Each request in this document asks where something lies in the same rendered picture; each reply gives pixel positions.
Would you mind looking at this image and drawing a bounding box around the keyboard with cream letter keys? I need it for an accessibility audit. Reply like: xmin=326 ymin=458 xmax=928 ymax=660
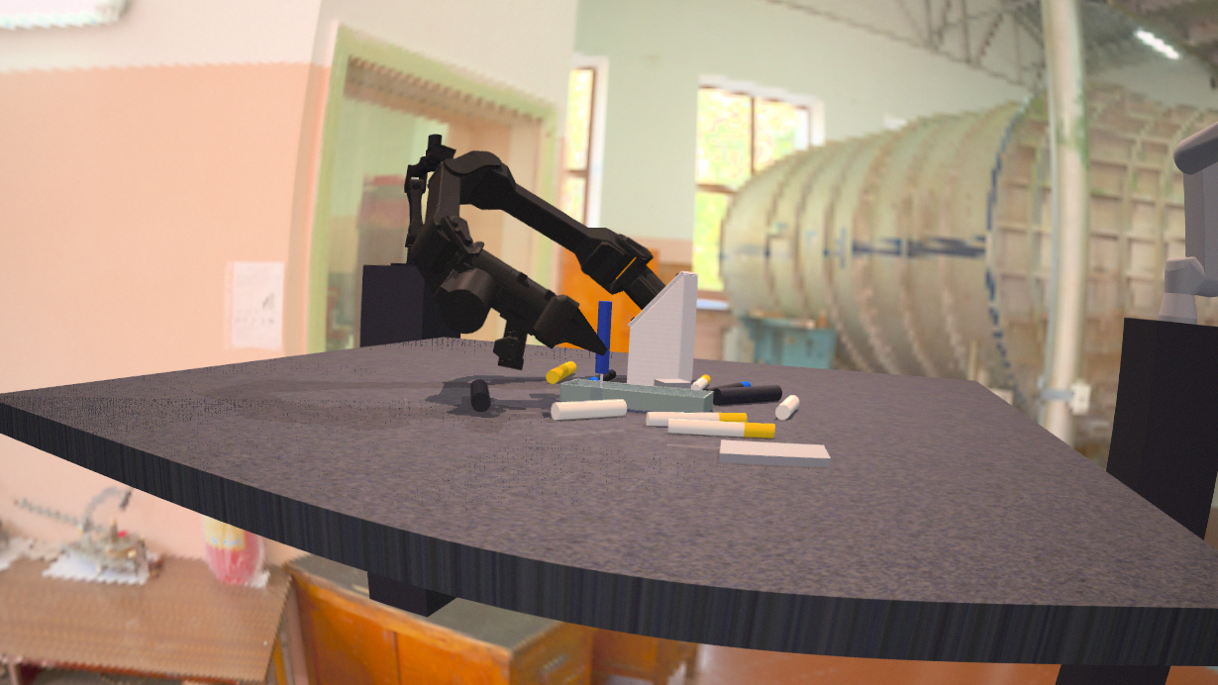
xmin=559 ymin=378 xmax=714 ymax=414

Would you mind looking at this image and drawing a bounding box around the yellow cylindrical rod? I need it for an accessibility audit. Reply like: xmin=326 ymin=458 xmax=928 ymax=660
xmin=546 ymin=361 xmax=576 ymax=384

